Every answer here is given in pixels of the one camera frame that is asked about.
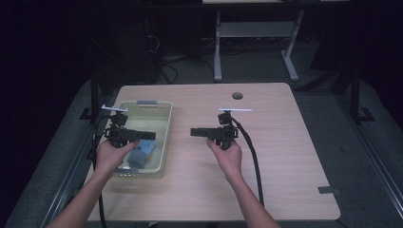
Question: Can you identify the pale yellow plastic basket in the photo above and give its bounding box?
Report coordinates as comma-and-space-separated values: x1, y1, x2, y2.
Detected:
108, 99, 174, 179

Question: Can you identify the plain blue knit glove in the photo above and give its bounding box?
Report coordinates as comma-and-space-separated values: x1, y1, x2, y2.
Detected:
126, 149, 149, 169

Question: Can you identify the person's left hand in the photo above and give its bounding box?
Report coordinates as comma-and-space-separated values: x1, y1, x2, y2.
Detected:
94, 139, 141, 179

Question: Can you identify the black metal stand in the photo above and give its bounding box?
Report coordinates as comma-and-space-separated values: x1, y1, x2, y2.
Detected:
349, 65, 376, 125
79, 67, 102, 122

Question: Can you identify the left hand-held gripper cable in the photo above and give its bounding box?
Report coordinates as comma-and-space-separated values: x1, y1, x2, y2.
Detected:
90, 114, 110, 228

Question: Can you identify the grey tape strip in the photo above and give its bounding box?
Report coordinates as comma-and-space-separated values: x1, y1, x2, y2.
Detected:
317, 185, 342, 195

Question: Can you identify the person's right hand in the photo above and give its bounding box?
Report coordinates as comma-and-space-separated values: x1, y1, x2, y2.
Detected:
205, 139, 244, 183

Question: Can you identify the metal floor rail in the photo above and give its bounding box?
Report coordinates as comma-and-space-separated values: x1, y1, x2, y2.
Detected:
336, 93, 403, 221
39, 93, 112, 228

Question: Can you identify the hand-held gripper cable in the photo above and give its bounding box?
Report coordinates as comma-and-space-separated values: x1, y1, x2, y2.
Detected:
230, 116, 266, 207
90, 114, 110, 228

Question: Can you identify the white metal desk frame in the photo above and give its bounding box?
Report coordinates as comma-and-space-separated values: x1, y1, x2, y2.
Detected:
201, 0, 350, 84

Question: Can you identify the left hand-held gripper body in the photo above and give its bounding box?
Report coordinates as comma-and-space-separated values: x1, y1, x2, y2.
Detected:
101, 104, 143, 149

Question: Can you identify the right hand-held gripper cable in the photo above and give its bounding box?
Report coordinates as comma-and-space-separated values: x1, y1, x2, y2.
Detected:
230, 116, 266, 207

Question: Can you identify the bundle of floor cables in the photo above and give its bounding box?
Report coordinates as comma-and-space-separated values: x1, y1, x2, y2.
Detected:
158, 52, 217, 86

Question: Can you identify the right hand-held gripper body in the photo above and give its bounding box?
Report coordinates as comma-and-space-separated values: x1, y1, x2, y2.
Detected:
206, 107, 254, 151

